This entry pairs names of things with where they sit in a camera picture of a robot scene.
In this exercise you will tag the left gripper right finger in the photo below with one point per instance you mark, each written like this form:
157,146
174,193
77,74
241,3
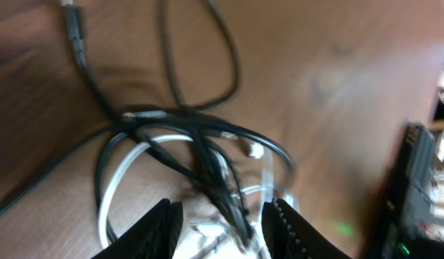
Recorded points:
289,236

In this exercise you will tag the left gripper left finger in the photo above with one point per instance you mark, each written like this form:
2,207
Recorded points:
154,236

